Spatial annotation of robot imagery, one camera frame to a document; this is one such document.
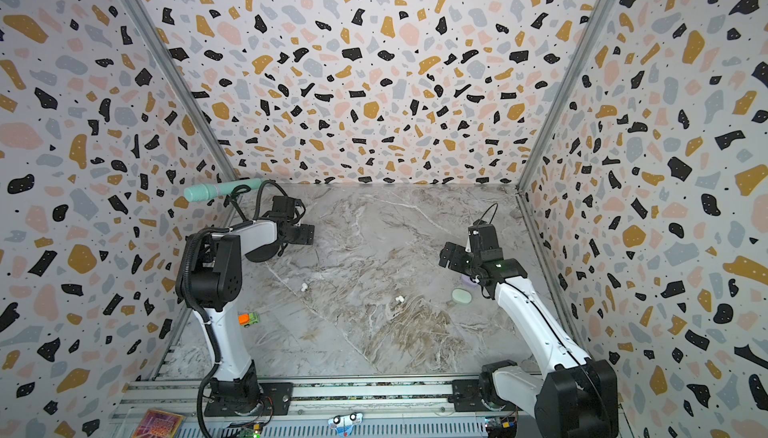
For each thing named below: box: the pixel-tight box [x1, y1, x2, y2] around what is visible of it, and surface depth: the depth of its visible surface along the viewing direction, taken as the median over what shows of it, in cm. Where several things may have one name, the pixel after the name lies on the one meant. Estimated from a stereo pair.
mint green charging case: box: [451, 287, 473, 304], surface depth 92 cm
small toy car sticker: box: [328, 412, 364, 437], surface depth 70 cm
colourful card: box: [133, 409, 186, 438], surface depth 70 cm
